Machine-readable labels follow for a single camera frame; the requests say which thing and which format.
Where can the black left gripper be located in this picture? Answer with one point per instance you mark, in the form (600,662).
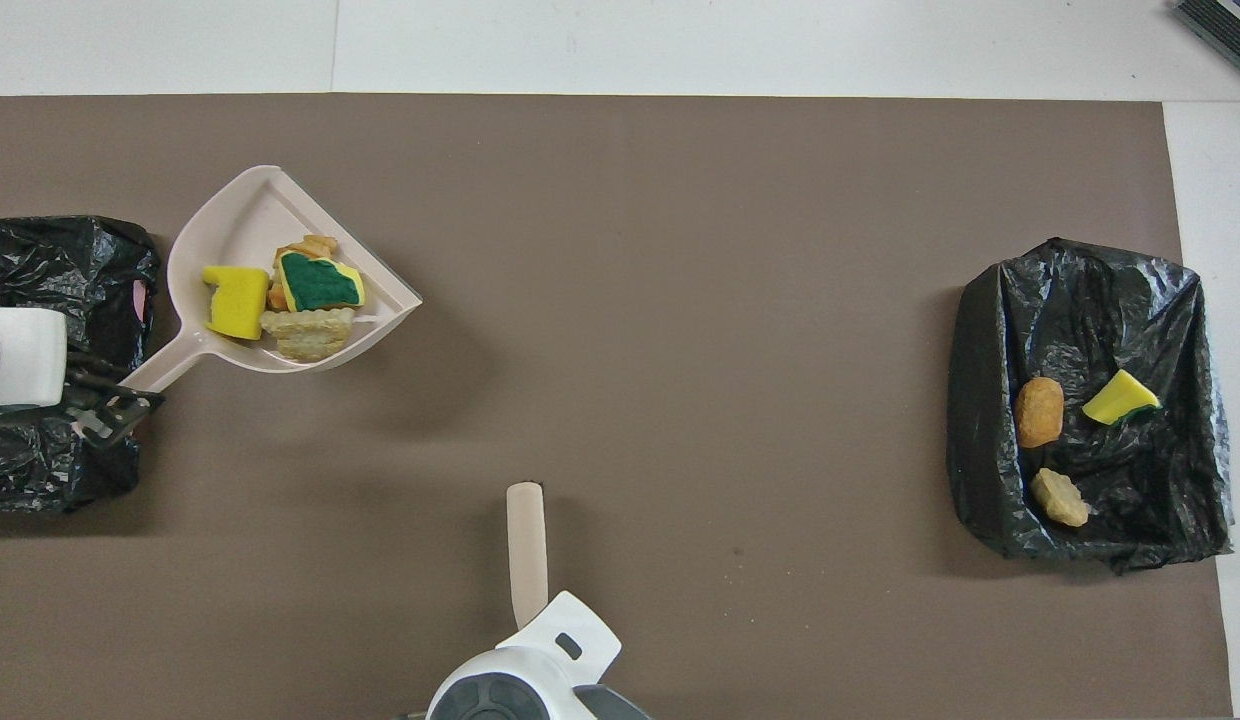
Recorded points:
(88,385)

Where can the black bag lined open bin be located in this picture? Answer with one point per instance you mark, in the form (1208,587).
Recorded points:
(1090,300)

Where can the beige brush black bristles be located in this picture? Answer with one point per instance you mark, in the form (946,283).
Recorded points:
(527,545)

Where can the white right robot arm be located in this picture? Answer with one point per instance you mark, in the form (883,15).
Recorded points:
(530,670)

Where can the black bag covered box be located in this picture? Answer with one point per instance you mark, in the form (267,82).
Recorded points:
(40,260)

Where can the pale bread chunk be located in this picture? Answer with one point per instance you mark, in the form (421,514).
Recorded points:
(308,335)

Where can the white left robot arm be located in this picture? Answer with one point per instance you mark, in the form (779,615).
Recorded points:
(20,355)

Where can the pale striped croissant piece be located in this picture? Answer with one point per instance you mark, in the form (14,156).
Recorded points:
(1059,498)

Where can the yellow sponge block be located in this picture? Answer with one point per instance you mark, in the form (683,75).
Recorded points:
(236,302)

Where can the dark ribbed panel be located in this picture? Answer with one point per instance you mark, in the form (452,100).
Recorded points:
(1225,28)

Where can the beige plastic dustpan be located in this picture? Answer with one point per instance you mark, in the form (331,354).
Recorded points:
(240,210)

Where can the green and yellow sponge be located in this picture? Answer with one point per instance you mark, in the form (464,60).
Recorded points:
(320,283)

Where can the brown bread roll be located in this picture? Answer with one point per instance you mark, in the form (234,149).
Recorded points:
(1039,412)

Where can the orange striped croissant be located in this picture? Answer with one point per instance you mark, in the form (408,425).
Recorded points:
(315,244)

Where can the brown table mat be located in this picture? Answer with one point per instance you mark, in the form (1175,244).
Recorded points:
(680,300)

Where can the yellow sponge wedge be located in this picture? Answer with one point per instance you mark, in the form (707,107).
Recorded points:
(1118,398)

